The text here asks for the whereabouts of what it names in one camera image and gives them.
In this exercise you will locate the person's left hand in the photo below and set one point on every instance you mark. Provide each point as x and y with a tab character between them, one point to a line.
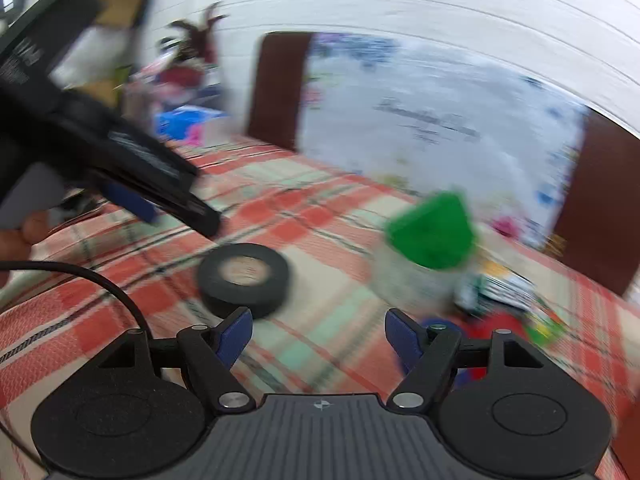
17	247

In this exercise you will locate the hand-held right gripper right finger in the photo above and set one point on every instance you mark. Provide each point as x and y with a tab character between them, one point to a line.
402	340

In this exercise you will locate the colourful printed packet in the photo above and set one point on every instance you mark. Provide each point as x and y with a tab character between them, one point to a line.
520	300

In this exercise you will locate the patterned glass cup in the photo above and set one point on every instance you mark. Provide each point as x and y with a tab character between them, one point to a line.
400	282

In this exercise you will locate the floral pillow in plastic bag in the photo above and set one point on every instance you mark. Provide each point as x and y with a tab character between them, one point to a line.
400	110

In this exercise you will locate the blue tissue box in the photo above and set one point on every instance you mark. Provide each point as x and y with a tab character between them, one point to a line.
180	122

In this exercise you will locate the plaid blanket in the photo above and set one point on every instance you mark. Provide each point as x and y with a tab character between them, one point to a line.
325	220

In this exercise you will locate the black tape roll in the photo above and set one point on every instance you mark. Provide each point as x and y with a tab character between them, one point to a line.
260	292

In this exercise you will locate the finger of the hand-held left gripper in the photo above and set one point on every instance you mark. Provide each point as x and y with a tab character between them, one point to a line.
195	215
132	204

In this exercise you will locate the cardboard box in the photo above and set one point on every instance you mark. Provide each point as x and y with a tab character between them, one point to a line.
117	0

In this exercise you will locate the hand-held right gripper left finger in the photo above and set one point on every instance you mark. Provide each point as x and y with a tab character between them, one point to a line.
235	335

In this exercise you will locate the brown wooden headboard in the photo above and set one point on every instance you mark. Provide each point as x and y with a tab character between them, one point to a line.
277	90

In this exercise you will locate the red and white plastic bag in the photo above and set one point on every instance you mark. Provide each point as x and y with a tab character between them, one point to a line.
177	80

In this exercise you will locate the dark floral cloth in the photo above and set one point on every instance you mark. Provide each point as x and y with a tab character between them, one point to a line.
80	205

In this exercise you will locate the red and blue plastic object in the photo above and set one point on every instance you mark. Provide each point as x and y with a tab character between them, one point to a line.
480	330

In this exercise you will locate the dark red potted plant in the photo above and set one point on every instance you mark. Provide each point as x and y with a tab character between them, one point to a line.
197	35

